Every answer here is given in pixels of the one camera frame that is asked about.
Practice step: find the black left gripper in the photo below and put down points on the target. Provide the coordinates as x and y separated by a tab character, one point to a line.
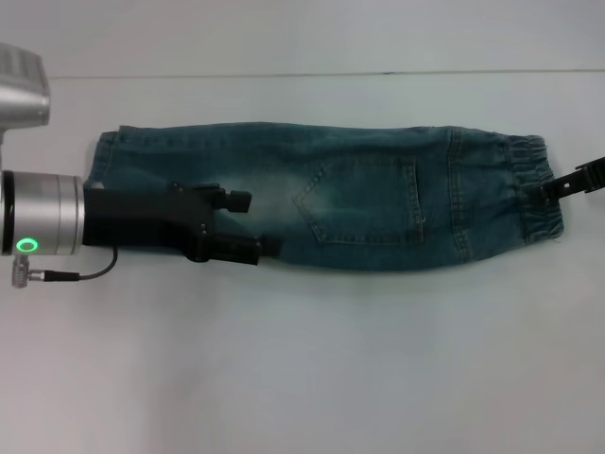
142	217

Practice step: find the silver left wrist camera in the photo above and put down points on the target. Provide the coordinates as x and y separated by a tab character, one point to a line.
23	90

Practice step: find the blue washed denim shorts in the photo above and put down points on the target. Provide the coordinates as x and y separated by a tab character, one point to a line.
378	213

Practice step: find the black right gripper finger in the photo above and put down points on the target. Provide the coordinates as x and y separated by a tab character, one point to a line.
572	182

